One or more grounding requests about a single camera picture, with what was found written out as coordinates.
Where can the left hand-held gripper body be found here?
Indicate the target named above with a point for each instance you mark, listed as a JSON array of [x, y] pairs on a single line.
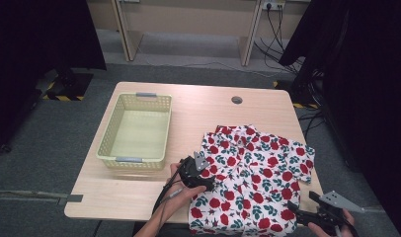
[[190, 171]]

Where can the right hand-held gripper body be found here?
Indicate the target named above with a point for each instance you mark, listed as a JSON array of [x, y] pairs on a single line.
[[330, 220]]

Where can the white shirt with red roses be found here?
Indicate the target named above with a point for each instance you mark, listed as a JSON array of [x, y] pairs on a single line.
[[254, 177]]

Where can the pale yellow plastic basket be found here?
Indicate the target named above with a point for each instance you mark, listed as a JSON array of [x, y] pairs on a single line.
[[139, 135]]

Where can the person's right hand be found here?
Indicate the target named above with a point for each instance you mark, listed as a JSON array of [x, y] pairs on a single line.
[[320, 232]]

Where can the person's left hand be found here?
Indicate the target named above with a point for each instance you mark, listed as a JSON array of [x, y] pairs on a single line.
[[182, 197]]

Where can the yellow black hazard tape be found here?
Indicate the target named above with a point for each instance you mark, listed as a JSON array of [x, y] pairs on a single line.
[[305, 105]]

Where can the black curtain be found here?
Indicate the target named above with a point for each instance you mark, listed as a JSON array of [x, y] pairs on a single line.
[[369, 98], [30, 49]]

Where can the grey floor tape piece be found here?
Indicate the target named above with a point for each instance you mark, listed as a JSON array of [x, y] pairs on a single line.
[[73, 198]]

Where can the black stand base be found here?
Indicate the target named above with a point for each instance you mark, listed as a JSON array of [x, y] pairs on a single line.
[[73, 84]]

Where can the beige wooden desk frame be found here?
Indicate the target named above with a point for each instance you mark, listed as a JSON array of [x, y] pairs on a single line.
[[188, 16]]

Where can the white wall socket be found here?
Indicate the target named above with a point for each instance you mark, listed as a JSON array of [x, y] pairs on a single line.
[[271, 4]]

